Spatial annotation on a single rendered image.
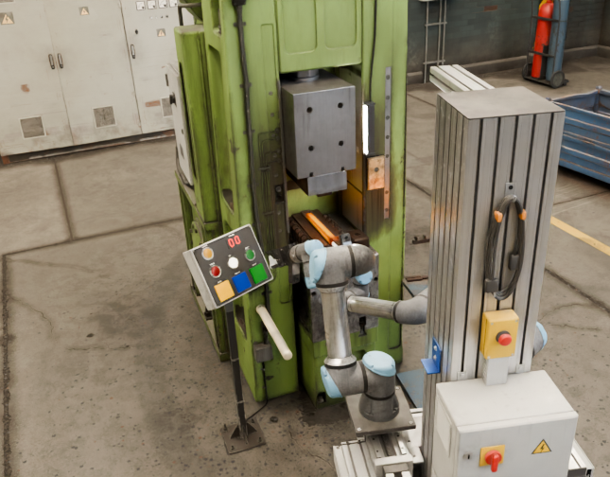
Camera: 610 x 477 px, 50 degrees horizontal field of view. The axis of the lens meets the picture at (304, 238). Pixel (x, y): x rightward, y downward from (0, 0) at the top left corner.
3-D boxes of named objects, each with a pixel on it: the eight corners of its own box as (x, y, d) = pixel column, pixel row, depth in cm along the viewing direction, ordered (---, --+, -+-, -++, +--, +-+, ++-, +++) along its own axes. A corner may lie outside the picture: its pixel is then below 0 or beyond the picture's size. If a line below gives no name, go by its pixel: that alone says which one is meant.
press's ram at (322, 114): (372, 166, 318) (372, 83, 299) (297, 179, 307) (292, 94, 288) (339, 141, 353) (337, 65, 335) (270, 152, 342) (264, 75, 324)
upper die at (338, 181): (346, 188, 318) (346, 170, 314) (307, 196, 312) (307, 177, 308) (316, 162, 353) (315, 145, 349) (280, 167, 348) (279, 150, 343)
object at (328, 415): (400, 413, 360) (400, 411, 360) (300, 443, 344) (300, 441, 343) (369, 371, 394) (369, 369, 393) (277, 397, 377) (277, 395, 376)
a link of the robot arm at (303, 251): (311, 259, 263) (308, 238, 264) (296, 264, 271) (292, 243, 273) (326, 257, 267) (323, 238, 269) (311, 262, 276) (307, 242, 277)
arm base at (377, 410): (404, 419, 240) (405, 397, 235) (363, 424, 238) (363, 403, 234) (393, 392, 253) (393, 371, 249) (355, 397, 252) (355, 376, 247)
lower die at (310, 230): (348, 254, 334) (347, 238, 330) (311, 261, 328) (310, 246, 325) (318, 221, 370) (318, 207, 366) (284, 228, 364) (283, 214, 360)
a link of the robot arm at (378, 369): (400, 395, 237) (401, 364, 231) (364, 401, 235) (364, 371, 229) (389, 374, 248) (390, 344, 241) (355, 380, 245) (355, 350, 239)
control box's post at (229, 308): (248, 437, 349) (228, 259, 300) (241, 439, 348) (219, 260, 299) (246, 432, 352) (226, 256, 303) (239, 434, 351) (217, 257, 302)
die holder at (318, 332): (378, 326, 353) (379, 253, 333) (312, 343, 343) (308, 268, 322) (338, 277, 401) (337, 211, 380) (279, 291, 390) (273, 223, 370)
